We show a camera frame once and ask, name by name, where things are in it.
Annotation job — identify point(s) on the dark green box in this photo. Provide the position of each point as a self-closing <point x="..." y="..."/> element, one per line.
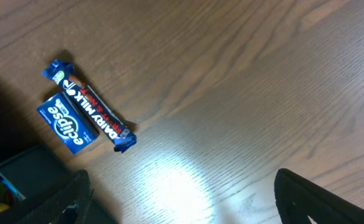
<point x="36" y="170"/>

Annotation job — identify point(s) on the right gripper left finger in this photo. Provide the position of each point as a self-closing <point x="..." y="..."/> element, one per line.
<point x="67" y="201"/>

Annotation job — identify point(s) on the blue Eclipse mint box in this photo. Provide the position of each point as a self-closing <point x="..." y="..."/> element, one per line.
<point x="67" y="122"/>

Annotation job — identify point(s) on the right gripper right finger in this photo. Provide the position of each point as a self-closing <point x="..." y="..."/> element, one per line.
<point x="300" y="201"/>

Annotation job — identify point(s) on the purple Dairy Milk bar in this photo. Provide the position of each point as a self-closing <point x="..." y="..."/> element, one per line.
<point x="90" y="104"/>

